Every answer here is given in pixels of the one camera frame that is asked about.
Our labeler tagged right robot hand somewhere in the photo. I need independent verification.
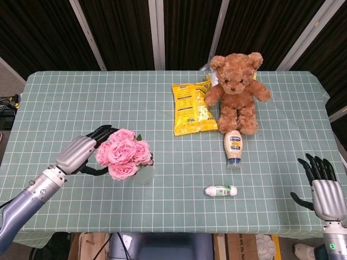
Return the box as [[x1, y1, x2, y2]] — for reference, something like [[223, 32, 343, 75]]
[[290, 153, 347, 220]]

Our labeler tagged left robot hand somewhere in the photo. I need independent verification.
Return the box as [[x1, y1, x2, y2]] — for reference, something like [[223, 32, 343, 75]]
[[55, 124, 120, 177]]

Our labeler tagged pink artificial flower bouquet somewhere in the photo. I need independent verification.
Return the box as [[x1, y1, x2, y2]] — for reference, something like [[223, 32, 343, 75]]
[[95, 128, 155, 181]]

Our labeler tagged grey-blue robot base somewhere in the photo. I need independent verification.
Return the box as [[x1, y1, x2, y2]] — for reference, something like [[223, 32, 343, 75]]
[[108, 232, 215, 260]]

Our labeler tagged clear glass cup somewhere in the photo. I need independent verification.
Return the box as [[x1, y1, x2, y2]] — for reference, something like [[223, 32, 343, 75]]
[[132, 165, 156, 186]]

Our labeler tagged blue jeans leg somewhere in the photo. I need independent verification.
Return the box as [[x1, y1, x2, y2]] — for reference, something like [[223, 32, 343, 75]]
[[313, 245, 326, 260]]

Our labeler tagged white shoe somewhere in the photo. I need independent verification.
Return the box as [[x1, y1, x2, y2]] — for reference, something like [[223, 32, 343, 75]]
[[294, 243, 317, 260]]

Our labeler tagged green checked tablecloth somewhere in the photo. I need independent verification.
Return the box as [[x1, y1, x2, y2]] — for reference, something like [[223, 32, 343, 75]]
[[0, 70, 347, 249]]

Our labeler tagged pale pink rose-shaped object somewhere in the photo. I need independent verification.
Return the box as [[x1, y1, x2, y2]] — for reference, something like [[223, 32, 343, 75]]
[[255, 234, 277, 257]]

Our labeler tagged brown cardboard box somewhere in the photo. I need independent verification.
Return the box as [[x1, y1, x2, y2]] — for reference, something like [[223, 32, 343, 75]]
[[67, 232, 111, 260], [227, 233, 258, 260]]

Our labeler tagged small white green-label bottle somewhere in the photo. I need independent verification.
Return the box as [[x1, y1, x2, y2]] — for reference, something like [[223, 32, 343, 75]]
[[204, 185, 238, 197]]

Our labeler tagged mayonnaise squeeze bottle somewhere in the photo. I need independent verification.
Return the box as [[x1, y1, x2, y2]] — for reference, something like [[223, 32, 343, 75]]
[[223, 129, 243, 171]]

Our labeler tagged wooden plank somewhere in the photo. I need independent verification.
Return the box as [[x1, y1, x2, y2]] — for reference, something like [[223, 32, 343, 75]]
[[214, 233, 227, 260]]

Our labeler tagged yellow snack bag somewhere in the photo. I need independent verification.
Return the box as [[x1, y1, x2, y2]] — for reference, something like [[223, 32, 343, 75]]
[[171, 75, 219, 136]]

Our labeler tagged brown teddy bear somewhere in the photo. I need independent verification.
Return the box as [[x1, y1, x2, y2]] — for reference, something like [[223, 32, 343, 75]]
[[204, 51, 272, 135]]

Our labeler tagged white and yellow packet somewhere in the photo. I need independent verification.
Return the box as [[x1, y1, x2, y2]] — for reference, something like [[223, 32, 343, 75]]
[[207, 70, 221, 88]]

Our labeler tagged black electronics with cables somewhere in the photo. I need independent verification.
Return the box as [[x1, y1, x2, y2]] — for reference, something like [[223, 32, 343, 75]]
[[0, 94, 22, 131]]

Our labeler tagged aluminium frame post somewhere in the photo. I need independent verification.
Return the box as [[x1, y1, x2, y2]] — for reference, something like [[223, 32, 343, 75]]
[[148, 0, 166, 70], [277, 0, 342, 71], [199, 0, 231, 72], [69, 0, 107, 72]]

